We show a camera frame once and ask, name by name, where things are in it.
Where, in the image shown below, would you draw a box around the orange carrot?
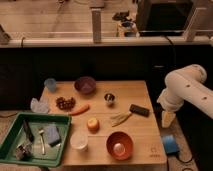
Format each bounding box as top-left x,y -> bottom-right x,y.
69,104 -> 90,116

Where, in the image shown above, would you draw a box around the red bowl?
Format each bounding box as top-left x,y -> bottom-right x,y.
106,131 -> 133,160

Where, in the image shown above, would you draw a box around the white plastic spoon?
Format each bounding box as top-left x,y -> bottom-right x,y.
39,128 -> 46,155

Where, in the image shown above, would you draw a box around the blue sponge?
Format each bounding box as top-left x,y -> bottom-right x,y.
44,125 -> 61,146

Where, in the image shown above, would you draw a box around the blue tape roll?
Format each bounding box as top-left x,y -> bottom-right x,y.
162,135 -> 179,155

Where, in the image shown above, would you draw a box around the white post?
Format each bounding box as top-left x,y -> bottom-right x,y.
92,8 -> 101,43

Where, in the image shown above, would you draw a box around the black monitor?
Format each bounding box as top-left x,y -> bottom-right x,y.
136,0 -> 193,35

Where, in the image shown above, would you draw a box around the orange yellow fruit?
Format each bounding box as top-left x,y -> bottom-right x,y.
87,117 -> 99,132

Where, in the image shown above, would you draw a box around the small metal cup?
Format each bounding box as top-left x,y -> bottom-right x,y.
104,93 -> 115,106

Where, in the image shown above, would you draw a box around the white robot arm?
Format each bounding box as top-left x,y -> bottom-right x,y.
157,64 -> 213,128

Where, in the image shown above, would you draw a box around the white plastic cup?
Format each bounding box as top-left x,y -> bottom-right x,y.
70,132 -> 88,152

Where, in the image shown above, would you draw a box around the crumpled metal foil object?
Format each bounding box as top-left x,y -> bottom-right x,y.
15,142 -> 32,160

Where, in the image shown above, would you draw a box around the blue plastic cup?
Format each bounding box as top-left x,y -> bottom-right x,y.
44,78 -> 56,93

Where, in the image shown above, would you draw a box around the dark red grape bunch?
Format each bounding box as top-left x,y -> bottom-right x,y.
56,97 -> 76,110

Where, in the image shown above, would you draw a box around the clear crumpled plastic bag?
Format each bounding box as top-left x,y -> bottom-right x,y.
30,98 -> 49,113

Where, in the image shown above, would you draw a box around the green plastic tray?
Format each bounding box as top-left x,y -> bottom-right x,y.
0,113 -> 71,167

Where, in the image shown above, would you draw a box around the purple bowl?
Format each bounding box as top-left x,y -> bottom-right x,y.
74,76 -> 96,94

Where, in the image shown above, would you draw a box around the black spatula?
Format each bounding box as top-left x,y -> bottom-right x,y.
23,120 -> 34,142

